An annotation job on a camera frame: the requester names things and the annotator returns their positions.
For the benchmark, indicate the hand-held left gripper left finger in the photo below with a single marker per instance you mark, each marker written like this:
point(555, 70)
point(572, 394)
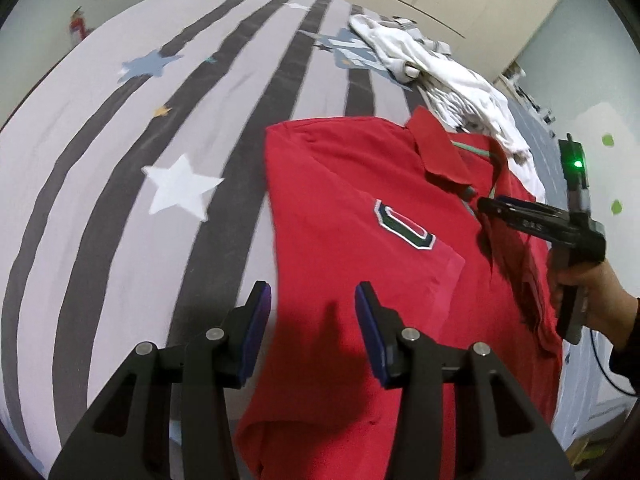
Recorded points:
point(257, 332)

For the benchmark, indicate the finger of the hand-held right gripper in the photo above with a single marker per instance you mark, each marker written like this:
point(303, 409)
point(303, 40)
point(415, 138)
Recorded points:
point(540, 210)
point(520, 222)

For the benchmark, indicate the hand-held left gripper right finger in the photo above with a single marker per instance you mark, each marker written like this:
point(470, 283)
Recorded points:
point(370, 335)

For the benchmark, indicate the red polo shirt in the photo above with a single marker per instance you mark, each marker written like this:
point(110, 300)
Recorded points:
point(350, 210)

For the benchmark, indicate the person's right forearm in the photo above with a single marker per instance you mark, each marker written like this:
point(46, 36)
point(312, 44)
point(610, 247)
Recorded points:
point(631, 340)

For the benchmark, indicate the person's right hand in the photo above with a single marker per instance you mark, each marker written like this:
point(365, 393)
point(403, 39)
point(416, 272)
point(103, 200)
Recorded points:
point(607, 300)

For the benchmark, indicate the white headboard green apple stickers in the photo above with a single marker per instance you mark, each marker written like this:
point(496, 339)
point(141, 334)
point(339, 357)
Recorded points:
point(615, 170)

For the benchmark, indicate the small dark gadget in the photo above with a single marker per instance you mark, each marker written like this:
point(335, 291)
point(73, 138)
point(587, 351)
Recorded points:
point(542, 110)

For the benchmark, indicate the plain white shirt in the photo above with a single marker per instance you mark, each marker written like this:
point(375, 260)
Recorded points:
point(480, 110)

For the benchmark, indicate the cream nightstand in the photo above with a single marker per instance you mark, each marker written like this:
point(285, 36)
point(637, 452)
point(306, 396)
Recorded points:
point(504, 84)

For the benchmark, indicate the small white device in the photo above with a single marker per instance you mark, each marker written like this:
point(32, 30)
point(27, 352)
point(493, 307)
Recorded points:
point(516, 76)

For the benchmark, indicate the striped star bed sheet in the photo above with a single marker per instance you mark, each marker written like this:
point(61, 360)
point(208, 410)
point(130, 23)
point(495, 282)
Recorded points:
point(125, 210)

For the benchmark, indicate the red fire extinguisher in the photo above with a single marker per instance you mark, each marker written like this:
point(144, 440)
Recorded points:
point(77, 27)

